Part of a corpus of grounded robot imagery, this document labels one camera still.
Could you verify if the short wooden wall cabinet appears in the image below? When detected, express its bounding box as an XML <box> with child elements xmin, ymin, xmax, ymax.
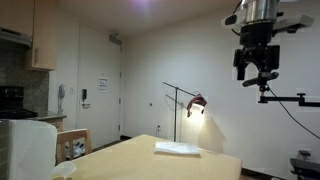
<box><xmin>0</xmin><ymin>0</ymin><xmax>34</xmax><ymax>37</ymax></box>

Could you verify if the grey door closer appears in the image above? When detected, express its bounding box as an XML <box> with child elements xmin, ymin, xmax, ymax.
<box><xmin>108</xmin><ymin>32</ymin><xmax>122</xmax><ymax>46</ymax></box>

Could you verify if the thin black camera cable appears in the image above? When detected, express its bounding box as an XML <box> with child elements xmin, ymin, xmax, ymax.
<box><xmin>268</xmin><ymin>87</ymin><xmax>320</xmax><ymax>140</ymax></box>

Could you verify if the black equipment stand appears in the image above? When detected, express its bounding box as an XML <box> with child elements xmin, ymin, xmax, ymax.
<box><xmin>289</xmin><ymin>149</ymin><xmax>320</xmax><ymax>180</ymax></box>

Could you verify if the stone topped counter cabinet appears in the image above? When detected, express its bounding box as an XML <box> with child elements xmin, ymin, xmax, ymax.
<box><xmin>35</xmin><ymin>111</ymin><xmax>68</xmax><ymax>133</ymax></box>

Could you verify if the white door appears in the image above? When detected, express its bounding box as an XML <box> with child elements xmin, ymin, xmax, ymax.
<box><xmin>76</xmin><ymin>23</ymin><xmax>123</xmax><ymax>149</ymax></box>

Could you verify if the white folded cloth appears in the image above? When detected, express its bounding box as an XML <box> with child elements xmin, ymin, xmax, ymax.
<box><xmin>153</xmin><ymin>141</ymin><xmax>202</xmax><ymax>157</ymax></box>

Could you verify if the grey range hood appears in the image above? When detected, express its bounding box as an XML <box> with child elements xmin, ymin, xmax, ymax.
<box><xmin>0</xmin><ymin>28</ymin><xmax>33</xmax><ymax>48</ymax></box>

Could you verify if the tall wooden wall cabinet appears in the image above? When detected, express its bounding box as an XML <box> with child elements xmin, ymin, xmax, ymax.
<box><xmin>24</xmin><ymin>0</ymin><xmax>58</xmax><ymax>72</ymax></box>

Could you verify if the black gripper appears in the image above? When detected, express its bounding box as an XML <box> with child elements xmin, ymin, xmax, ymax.
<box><xmin>233</xmin><ymin>22</ymin><xmax>281</xmax><ymax>81</ymax></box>

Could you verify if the black kitchen stove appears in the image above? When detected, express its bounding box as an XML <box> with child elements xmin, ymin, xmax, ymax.
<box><xmin>0</xmin><ymin>85</ymin><xmax>38</xmax><ymax>120</ymax></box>

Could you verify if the clear plastic wrap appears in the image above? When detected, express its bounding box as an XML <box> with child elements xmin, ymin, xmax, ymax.
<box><xmin>51</xmin><ymin>161</ymin><xmax>77</xmax><ymax>180</ymax></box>

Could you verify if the white door notice paper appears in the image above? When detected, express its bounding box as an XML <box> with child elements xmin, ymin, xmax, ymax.
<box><xmin>97</xmin><ymin>77</ymin><xmax>109</xmax><ymax>93</ymax></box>

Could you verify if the floor lamp with red head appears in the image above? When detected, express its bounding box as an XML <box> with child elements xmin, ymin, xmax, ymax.
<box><xmin>162</xmin><ymin>81</ymin><xmax>208</xmax><ymax>143</ymax></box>

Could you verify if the grey wall phone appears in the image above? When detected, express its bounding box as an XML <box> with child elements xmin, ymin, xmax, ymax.
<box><xmin>57</xmin><ymin>83</ymin><xmax>67</xmax><ymax>115</ymax></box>

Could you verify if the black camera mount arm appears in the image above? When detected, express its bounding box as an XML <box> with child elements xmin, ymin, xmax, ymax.
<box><xmin>257</xmin><ymin>84</ymin><xmax>320</xmax><ymax>108</ymax></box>

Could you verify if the black stereo camera bar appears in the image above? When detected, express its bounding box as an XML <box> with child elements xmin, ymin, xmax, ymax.
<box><xmin>242</xmin><ymin>71</ymin><xmax>280</xmax><ymax>88</ymax></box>

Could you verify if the white paper towel roll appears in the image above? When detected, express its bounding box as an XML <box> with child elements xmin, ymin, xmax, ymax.
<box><xmin>0</xmin><ymin>119</ymin><xmax>58</xmax><ymax>180</ymax></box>

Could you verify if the light wooden dining chair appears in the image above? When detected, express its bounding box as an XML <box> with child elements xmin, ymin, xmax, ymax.
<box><xmin>55</xmin><ymin>128</ymin><xmax>93</xmax><ymax>166</ymax></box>

